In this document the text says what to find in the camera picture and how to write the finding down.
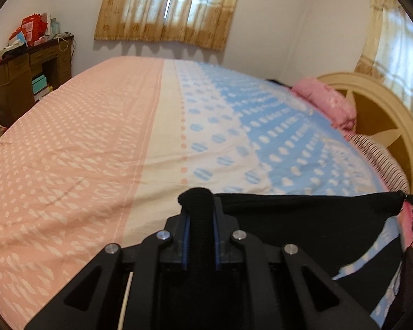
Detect black pants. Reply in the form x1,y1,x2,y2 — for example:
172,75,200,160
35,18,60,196
178,188,404,327

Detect pink blue dotted bedspread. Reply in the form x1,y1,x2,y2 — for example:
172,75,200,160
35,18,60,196
0,57,410,329

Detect pink floral pillow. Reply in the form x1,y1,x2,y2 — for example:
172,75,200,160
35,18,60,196
292,78,357,131

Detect striped pillow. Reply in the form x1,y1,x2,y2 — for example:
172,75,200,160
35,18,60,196
345,133,410,194

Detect cream wooden headboard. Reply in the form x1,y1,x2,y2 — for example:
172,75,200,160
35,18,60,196
318,71,413,191

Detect teal box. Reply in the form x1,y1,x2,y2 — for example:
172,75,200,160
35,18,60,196
32,75,47,95

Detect beige window curtain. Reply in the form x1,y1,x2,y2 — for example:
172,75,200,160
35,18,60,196
94,0,237,51

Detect dark wooden dresser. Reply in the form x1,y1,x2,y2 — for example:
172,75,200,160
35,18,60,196
0,34,74,127

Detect beige side curtain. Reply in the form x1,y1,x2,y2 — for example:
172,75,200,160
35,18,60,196
355,0,413,114

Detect red gift bag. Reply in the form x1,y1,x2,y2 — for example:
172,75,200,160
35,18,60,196
8,13,48,46

